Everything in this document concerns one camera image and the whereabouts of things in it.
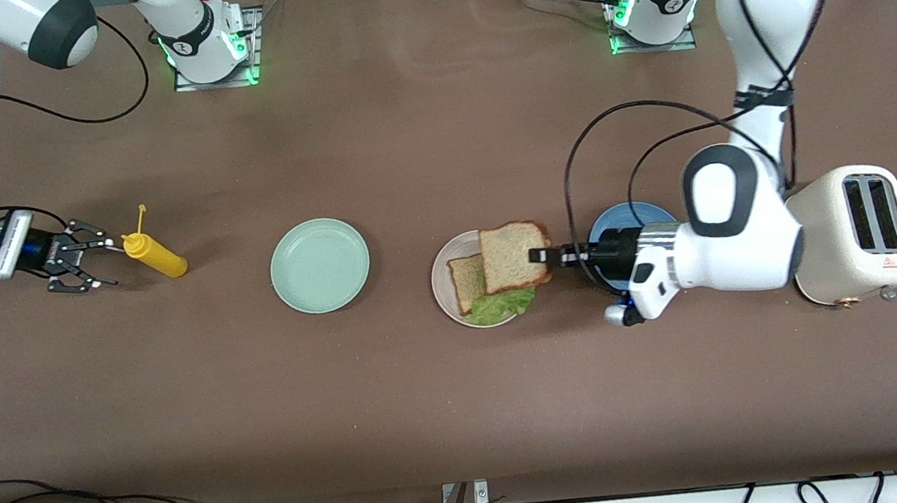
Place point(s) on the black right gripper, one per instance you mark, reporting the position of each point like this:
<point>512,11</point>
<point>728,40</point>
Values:
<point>42,248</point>

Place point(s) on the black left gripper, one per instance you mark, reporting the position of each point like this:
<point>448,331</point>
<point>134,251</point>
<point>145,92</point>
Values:
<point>615,254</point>

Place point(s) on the brown bread slice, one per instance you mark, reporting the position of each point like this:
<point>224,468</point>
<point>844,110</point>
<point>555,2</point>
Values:
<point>512,257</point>
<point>467,283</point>

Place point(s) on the yellow mustard squeeze bottle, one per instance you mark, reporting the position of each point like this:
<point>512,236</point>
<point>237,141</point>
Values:
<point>157,257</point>

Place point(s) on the green lettuce leaf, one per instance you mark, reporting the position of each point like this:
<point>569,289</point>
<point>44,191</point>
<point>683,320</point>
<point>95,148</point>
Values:
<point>504,306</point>

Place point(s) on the blue round plate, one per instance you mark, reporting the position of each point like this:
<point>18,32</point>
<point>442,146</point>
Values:
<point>620,217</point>

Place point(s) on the beige round plate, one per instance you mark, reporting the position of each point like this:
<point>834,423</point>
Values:
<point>442,285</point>

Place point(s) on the green round plate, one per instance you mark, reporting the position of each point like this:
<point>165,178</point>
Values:
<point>319,265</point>

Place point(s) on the white two-slot toaster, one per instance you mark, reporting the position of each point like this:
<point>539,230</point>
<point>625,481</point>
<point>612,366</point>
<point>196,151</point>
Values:
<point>849,259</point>

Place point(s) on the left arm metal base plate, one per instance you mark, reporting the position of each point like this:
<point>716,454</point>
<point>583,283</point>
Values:
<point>652,48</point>

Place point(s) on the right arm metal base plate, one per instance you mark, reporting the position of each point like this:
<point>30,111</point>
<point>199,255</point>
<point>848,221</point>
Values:
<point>257,55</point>

